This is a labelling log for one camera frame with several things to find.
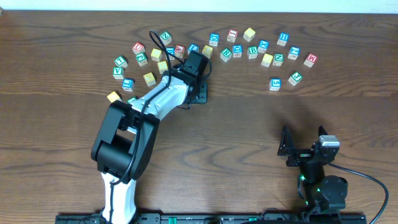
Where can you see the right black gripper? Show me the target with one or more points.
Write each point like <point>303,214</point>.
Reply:
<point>301,154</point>

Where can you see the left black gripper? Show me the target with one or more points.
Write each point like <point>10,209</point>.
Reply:
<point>201,94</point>

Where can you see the green B block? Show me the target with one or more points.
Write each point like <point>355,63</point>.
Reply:
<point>252,52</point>

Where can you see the yellow o block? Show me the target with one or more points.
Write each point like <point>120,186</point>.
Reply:
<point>207,51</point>
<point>267,60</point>

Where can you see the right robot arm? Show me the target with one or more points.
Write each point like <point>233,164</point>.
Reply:
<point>324,193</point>

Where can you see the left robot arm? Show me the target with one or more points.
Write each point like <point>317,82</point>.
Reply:
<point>126,138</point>

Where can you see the blue l block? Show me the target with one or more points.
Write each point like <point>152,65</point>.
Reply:
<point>193,48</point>
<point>128,84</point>

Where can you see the red A block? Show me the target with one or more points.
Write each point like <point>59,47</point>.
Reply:
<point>179,51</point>

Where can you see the blue P block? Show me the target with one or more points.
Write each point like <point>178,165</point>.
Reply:
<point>170,53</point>

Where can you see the yellow S block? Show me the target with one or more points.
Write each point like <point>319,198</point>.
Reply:
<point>162,66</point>

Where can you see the green R block upper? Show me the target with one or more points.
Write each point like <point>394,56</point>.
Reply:
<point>226,54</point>

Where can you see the blue D block top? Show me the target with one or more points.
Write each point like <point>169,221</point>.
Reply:
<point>214,39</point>

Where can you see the blue d block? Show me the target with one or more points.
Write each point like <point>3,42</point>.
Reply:
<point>237,51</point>
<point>214,39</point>

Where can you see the yellow block upper left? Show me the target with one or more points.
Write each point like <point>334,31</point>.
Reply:
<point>156,55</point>

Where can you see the green Z block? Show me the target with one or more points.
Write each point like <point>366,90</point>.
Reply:
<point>166,37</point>

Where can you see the yellow block centre left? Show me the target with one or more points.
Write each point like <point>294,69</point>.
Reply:
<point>150,79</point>

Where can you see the blue D block lower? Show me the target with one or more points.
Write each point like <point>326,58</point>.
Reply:
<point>237,51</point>

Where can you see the green J block left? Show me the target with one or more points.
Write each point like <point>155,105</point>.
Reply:
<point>141,59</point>

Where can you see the green j block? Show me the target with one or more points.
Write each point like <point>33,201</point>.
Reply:
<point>141,59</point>
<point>295,78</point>

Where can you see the red I block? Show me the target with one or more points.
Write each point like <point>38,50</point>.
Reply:
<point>232,36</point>

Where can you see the red U block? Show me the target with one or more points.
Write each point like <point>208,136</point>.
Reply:
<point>138,48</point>

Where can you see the green J block right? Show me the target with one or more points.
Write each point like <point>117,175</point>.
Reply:
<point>295,78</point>

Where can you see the blue 5 block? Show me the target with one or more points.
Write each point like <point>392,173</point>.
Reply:
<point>275,84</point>

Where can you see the green 4 block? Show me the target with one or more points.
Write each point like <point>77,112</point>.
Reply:
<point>132,99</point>

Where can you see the yellow block top right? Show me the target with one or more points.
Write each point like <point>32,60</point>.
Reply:
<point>249,34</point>

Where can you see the blue L block left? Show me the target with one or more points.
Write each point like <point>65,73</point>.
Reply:
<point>128,84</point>

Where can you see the green 7 block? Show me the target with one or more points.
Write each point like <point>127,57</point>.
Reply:
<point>121,62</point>

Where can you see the green V block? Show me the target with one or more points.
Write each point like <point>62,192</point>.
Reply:
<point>118,73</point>

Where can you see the blue X block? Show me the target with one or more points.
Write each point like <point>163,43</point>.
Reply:
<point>263,46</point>

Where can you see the red M block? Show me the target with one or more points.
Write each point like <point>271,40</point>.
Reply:
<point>310,60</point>

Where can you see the yellow block far left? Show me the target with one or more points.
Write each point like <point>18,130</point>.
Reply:
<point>114,96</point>

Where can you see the blue H block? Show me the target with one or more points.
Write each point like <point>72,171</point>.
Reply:
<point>283,39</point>

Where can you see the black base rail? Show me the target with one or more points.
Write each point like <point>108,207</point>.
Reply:
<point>269,217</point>

